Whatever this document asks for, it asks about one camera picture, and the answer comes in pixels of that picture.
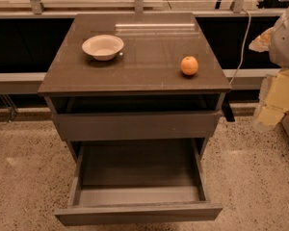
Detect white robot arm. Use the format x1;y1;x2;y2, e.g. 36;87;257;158
249;7;289;132

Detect white bowl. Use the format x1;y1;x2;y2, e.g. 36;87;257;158
82;35;124;61

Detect metal railing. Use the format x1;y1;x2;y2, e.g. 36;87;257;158
0;0;289;95

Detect orange fruit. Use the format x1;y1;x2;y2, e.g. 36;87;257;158
180;56;198;76

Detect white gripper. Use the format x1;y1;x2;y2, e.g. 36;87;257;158
255;68;289;127

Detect grey top drawer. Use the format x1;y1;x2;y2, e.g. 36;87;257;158
53;112;222;141

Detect white cable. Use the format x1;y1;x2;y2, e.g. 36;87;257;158
228;7;252;86

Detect grey drawer cabinet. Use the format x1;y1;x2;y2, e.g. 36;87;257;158
39;13;230;156

